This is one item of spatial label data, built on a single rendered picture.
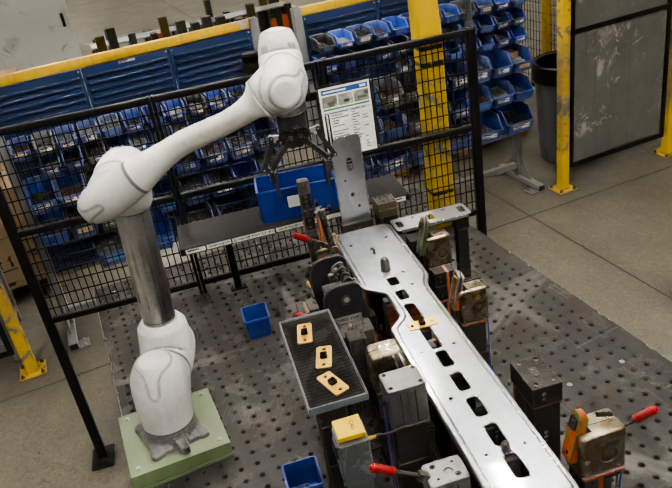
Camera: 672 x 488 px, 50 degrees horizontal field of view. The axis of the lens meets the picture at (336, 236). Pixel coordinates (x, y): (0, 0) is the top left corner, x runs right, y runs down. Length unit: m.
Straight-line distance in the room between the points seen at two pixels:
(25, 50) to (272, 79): 7.05
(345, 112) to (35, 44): 6.02
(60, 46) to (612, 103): 5.76
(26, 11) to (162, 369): 6.69
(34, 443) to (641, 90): 4.25
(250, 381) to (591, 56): 3.28
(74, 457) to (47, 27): 5.74
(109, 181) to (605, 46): 3.74
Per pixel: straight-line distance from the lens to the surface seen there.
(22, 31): 8.53
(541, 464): 1.70
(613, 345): 2.52
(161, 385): 2.14
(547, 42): 6.53
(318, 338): 1.83
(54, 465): 3.63
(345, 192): 2.66
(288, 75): 1.60
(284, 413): 2.35
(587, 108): 5.06
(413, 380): 1.74
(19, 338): 4.17
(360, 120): 2.89
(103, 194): 1.92
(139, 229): 2.13
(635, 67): 5.27
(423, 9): 2.91
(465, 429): 1.77
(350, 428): 1.57
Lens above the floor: 2.22
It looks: 28 degrees down
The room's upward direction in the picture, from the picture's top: 9 degrees counter-clockwise
